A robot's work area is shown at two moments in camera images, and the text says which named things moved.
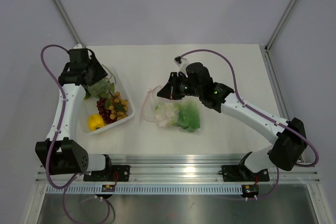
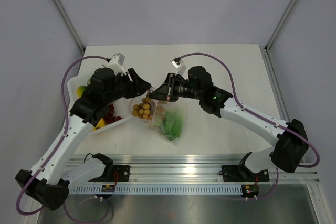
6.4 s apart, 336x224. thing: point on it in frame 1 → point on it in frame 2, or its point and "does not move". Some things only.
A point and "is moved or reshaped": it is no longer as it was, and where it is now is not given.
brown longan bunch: x=118 y=108 → x=143 y=109
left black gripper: x=101 y=73 → x=138 y=85
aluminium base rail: x=203 y=169 does not move
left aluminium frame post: x=64 y=11 does not move
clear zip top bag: x=184 y=113 is moved or reshaped
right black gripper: x=170 y=91 does not move
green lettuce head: x=189 y=115 → x=171 y=124
